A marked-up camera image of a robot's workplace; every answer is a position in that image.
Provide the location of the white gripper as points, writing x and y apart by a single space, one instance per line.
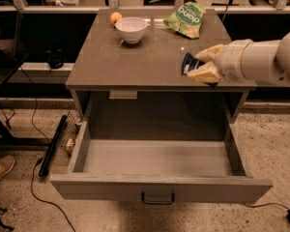
231 60

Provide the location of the blue rxbar blueberry bar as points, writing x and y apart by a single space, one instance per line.
190 63

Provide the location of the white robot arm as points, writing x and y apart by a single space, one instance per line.
266 62

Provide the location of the grey drawer cabinet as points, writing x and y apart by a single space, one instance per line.
105 63

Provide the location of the open grey top drawer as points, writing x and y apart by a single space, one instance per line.
159 143

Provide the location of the green snack bag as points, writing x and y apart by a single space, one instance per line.
187 19

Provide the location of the white ceramic bowl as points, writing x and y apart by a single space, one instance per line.
131 29

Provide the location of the orange fruit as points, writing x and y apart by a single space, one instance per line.
115 17

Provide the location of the black headphones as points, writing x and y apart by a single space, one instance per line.
55 59

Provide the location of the black power strip bar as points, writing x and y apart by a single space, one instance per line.
43 172

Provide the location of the tan shoe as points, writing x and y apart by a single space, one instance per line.
6 165

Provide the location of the black drawer handle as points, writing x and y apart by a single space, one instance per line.
150 199

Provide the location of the wire mesh basket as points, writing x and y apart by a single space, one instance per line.
70 133

